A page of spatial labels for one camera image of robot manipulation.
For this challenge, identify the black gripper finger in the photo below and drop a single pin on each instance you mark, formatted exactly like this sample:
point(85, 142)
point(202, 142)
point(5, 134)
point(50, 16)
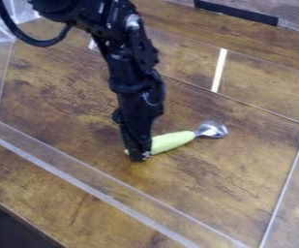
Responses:
point(137, 144)

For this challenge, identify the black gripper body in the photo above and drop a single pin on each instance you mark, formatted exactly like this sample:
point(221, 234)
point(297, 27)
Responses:
point(134, 80)

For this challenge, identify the green handled metal spoon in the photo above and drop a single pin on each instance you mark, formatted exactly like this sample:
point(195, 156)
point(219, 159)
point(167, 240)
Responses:
point(210, 129)

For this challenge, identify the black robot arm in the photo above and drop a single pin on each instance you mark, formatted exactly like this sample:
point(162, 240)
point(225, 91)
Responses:
point(117, 27)

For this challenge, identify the black bar at back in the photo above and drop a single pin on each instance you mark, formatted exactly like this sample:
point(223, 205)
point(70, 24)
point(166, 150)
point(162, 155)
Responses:
point(235, 12)

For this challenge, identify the clear acrylic enclosure walls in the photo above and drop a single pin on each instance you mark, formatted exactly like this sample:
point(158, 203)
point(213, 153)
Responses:
point(218, 193)

